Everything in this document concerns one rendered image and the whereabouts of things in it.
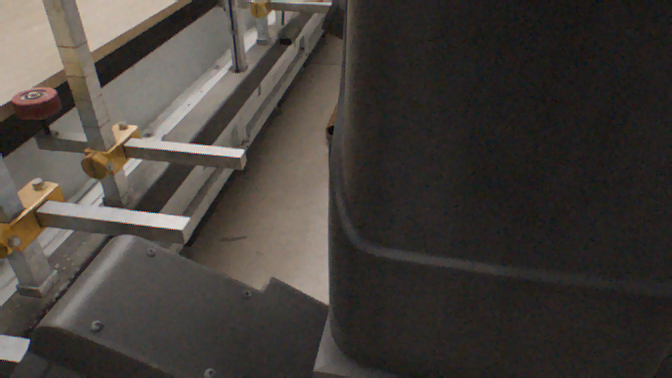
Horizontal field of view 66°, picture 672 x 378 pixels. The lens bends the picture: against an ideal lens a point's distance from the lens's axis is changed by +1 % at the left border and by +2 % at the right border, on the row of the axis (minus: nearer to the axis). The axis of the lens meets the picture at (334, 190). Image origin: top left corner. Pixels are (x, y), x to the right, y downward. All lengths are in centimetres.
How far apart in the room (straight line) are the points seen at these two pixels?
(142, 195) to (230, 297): 100
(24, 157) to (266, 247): 105
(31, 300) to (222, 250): 115
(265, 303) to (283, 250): 185
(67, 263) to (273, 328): 89
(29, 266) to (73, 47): 36
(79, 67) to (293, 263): 119
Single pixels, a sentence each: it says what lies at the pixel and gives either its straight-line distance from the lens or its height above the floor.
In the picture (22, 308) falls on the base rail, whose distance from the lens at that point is 98.
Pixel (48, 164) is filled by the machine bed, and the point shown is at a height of 73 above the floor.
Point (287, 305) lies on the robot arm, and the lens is 16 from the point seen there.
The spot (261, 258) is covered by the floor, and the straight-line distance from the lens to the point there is 199.
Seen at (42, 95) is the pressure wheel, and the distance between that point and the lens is 117.
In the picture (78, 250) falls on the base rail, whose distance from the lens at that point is 105.
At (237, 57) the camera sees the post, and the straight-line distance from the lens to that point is 170.
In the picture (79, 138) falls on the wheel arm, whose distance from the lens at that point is 116.
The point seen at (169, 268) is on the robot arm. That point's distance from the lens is 16.
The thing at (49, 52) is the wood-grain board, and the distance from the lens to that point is 142.
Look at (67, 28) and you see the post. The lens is 98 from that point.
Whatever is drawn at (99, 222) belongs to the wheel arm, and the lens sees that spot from 86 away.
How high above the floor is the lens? 133
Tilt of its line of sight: 35 degrees down
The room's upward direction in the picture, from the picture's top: straight up
